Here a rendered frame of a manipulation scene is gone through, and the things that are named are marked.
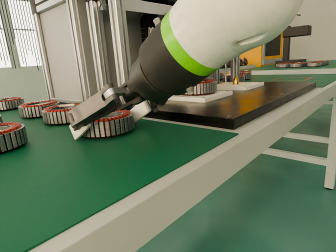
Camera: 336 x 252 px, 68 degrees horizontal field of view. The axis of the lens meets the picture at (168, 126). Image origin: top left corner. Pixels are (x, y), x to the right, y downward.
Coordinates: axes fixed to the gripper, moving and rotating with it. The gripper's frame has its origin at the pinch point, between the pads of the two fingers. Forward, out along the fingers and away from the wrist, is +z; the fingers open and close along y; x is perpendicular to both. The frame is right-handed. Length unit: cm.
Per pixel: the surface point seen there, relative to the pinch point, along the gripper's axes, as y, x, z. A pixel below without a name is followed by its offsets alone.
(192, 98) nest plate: -25.8, -0.3, -1.6
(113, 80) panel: -20.3, -19.0, 20.1
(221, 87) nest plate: -49.7, -3.2, 4.0
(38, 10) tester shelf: -9, -51, 27
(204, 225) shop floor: -68, 52, 63
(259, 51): -374, -85, 115
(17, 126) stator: 14.4, -4.7, 4.5
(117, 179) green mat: 11.3, 11.6, -16.3
